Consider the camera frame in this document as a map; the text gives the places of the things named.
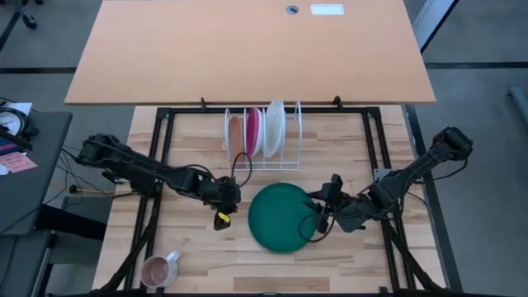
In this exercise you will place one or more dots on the white perforated computer case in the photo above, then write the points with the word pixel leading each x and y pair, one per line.
pixel 433 20

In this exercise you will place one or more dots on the white rectangular desk plate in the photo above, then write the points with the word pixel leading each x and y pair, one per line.
pixel 327 9

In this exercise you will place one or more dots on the pink paper note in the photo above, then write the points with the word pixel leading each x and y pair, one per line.
pixel 16 162

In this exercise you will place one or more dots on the white paper sheet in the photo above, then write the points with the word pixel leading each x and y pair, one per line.
pixel 20 108

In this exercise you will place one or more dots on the black aluminium rig frame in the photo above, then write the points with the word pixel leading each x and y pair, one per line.
pixel 330 110

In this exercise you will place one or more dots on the light tan desk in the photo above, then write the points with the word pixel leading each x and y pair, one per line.
pixel 247 53

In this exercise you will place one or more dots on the dark grey side table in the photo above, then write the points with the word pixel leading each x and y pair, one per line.
pixel 33 189

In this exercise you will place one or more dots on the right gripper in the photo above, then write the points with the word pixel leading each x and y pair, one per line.
pixel 346 214

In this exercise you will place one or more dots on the orange plate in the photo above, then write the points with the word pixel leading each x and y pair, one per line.
pixel 236 138

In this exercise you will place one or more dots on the black power strip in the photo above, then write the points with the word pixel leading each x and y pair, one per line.
pixel 109 178

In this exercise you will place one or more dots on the blue flat item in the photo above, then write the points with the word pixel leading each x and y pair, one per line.
pixel 6 147

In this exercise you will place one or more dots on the black case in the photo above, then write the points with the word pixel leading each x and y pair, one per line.
pixel 70 222

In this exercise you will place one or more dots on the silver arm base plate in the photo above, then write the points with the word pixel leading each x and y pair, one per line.
pixel 381 174

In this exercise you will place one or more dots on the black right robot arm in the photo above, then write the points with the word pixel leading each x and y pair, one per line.
pixel 412 171

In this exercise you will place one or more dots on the white plate with pink underside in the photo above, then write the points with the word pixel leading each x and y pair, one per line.
pixel 253 130

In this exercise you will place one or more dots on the pink ceramic mug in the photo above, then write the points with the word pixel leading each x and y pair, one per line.
pixel 158 270

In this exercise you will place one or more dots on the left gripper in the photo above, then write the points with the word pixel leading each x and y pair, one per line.
pixel 224 196

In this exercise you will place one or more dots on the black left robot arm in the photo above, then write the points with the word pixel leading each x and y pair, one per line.
pixel 136 167

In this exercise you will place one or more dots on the black chair base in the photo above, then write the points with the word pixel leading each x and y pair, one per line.
pixel 29 20

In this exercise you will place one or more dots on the yellow tag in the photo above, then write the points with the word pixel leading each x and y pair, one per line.
pixel 224 216

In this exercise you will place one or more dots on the white plate with green underside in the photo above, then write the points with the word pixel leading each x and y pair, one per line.
pixel 273 128

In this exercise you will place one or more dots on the black frame clamp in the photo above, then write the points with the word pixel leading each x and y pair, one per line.
pixel 203 104
pixel 337 102

